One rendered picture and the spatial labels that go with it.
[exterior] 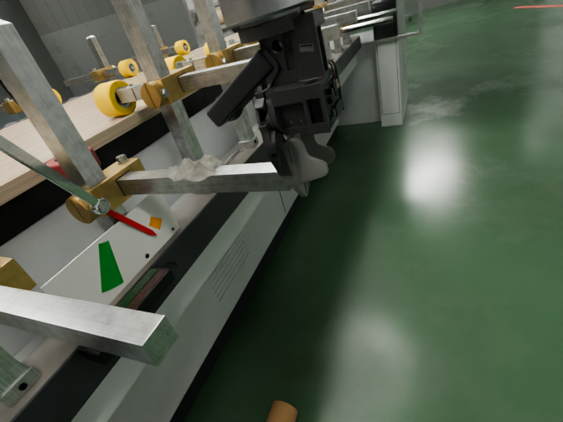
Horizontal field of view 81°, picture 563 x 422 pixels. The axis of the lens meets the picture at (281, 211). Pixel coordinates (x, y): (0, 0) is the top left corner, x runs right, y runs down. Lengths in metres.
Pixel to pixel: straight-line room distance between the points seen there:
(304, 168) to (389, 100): 2.37
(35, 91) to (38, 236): 0.33
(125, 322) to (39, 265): 0.51
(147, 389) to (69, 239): 0.48
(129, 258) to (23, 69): 0.31
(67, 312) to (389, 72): 2.54
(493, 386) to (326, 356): 0.49
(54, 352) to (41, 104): 0.36
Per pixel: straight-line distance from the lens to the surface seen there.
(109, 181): 0.61
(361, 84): 2.87
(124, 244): 0.63
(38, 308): 0.42
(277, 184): 0.44
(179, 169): 0.52
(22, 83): 0.58
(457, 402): 1.17
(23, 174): 0.74
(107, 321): 0.34
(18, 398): 0.60
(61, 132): 0.59
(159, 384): 1.11
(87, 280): 0.60
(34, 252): 0.81
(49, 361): 0.61
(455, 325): 1.31
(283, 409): 1.10
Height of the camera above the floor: 1.04
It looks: 32 degrees down
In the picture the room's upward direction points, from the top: 17 degrees counter-clockwise
